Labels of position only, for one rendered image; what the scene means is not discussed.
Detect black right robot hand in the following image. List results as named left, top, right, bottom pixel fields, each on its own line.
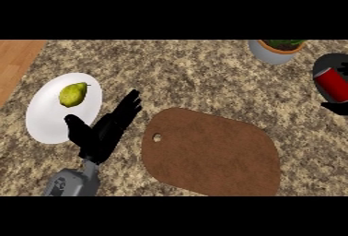
left=320, top=61, right=348, bottom=117

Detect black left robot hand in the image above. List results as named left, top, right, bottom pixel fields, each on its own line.
left=62, top=88, right=145, bottom=165

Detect red can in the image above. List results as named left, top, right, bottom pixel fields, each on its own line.
left=313, top=66, right=348, bottom=103

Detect dark grey pan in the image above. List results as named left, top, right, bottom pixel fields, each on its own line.
left=311, top=53, right=348, bottom=102

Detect brown cutting board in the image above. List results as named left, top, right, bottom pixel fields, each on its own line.
left=140, top=107, right=283, bottom=197

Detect white plate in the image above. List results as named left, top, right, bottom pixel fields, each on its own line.
left=25, top=72, right=105, bottom=145

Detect yellow-green pear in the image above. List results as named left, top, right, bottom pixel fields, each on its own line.
left=59, top=81, right=92, bottom=109

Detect grey plant pot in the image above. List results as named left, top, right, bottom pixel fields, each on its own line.
left=248, top=39, right=308, bottom=65

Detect green plant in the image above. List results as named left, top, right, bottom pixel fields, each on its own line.
left=263, top=39, right=308, bottom=52

